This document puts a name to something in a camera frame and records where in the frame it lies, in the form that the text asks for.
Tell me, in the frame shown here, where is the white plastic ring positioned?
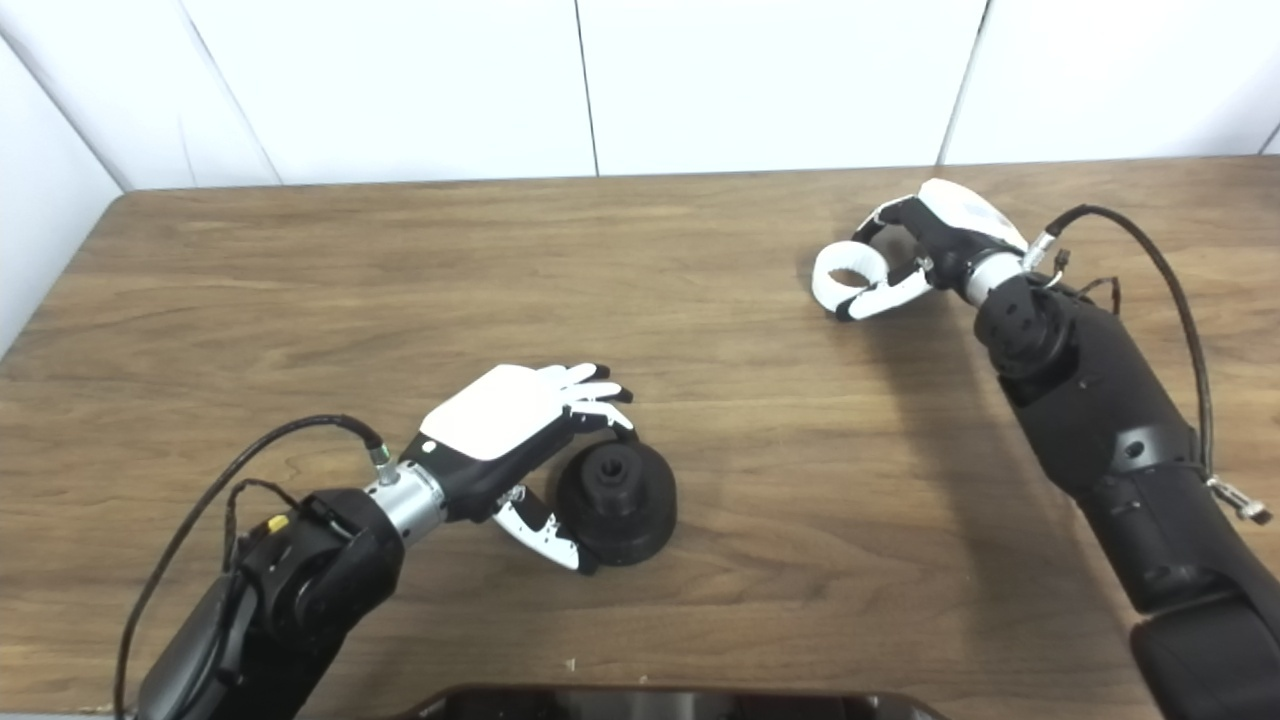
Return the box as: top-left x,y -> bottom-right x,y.
811,241 -> 891,313

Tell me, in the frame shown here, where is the round black plastic part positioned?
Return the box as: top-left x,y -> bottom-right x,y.
556,438 -> 678,568

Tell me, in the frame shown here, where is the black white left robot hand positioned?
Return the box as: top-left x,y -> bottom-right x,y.
400,362 -> 636,576

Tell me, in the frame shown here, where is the glossy black robot chest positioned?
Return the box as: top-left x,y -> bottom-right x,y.
400,685 -> 946,720

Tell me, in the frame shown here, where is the thin left arm wire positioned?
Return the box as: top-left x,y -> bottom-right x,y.
222,478 -> 301,573

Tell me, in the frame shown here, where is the thin arm wire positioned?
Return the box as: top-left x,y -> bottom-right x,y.
1040,248 -> 1123,316
222,478 -> 301,573

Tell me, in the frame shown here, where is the thin right arm wire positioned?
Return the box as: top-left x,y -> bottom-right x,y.
1040,248 -> 1123,316

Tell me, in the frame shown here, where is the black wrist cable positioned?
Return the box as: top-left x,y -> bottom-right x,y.
1022,204 -> 1273,526
113,414 -> 401,720

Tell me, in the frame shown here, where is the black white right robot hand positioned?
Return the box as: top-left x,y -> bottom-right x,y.
835,178 -> 1031,323

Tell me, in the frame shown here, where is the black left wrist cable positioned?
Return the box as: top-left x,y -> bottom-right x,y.
113,414 -> 401,720

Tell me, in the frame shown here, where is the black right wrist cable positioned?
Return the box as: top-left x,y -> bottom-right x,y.
1022,204 -> 1273,526

